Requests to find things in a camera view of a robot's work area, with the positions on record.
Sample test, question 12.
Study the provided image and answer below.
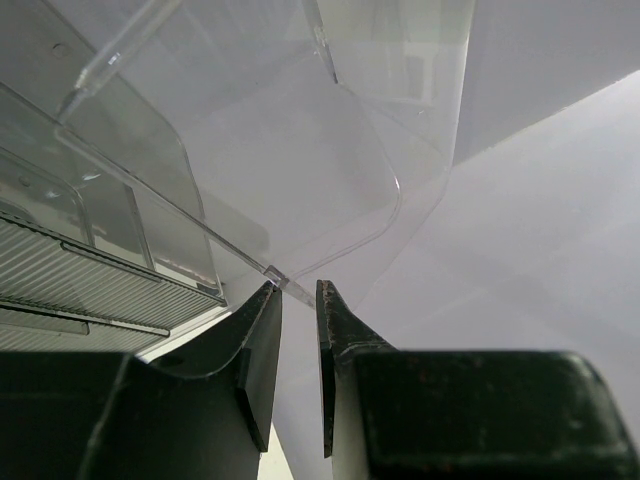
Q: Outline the clear acrylic drawer organizer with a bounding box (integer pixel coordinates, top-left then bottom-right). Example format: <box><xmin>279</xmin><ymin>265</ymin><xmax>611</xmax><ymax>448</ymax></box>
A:
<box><xmin>1</xmin><ymin>1</ymin><xmax>475</xmax><ymax>352</ymax></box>

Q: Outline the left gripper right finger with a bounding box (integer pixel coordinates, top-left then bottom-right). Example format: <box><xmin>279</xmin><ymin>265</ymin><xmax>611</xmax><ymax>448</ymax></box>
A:
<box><xmin>316</xmin><ymin>280</ymin><xmax>639</xmax><ymax>479</ymax></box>

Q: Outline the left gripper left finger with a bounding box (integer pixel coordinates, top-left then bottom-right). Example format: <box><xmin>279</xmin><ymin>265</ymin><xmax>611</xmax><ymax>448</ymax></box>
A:
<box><xmin>1</xmin><ymin>283</ymin><xmax>282</xmax><ymax>479</ymax></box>

